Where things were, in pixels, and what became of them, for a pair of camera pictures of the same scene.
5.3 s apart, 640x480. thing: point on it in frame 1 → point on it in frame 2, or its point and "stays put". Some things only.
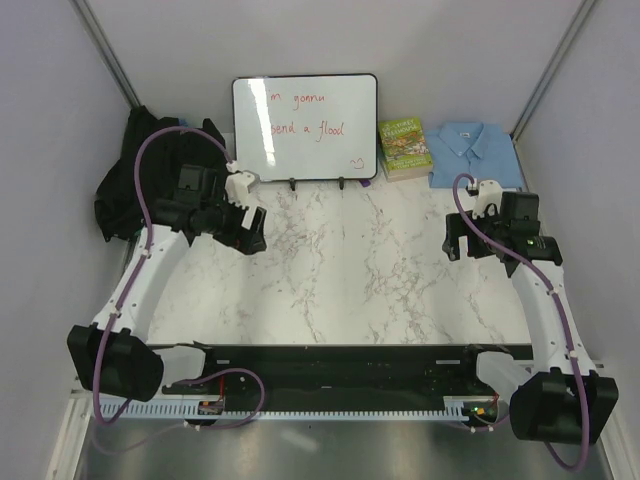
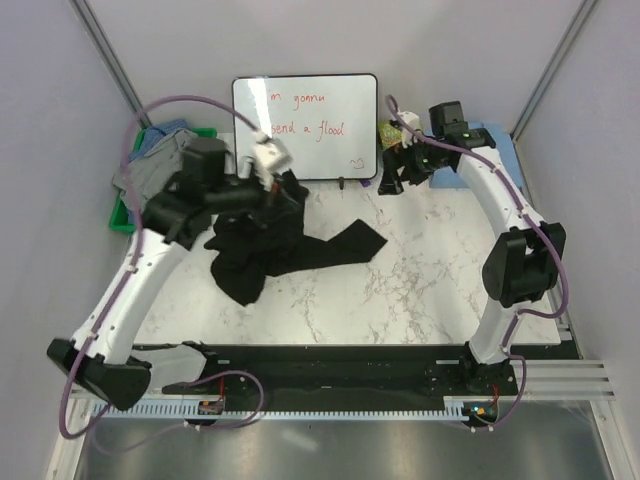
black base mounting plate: (340, 374) stays put
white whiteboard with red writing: (305, 127) stays put
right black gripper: (454, 229) → (394, 159)
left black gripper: (242, 239) → (270, 192)
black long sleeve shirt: (118, 211) → (248, 248)
